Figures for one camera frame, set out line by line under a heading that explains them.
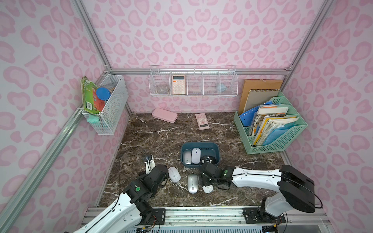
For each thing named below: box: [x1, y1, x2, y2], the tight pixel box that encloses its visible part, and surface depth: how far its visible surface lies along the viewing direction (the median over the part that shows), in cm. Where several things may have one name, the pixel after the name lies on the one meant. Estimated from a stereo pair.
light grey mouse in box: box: [183, 149, 192, 165], surface depth 95 cm
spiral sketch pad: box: [243, 88, 280, 113], surface depth 97 cm
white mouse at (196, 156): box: [191, 148, 202, 165], surface depth 96 cm
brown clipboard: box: [238, 79, 284, 116], surface depth 100 cm
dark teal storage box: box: [180, 141, 221, 168], surface depth 98 cm
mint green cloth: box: [86, 114, 101, 124], surface depth 65 cm
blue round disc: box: [96, 87, 112, 101], surface depth 77 cm
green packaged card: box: [81, 75, 106, 114], surface depth 72 cm
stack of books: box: [249, 100, 300, 146], surface depth 89 cm
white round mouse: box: [168, 166, 182, 183], surface depth 87 cm
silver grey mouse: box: [187, 173, 199, 195], surface depth 84 cm
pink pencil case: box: [151, 107, 178, 124], surface depth 119 cm
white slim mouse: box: [202, 184, 214, 194], surface depth 82 cm
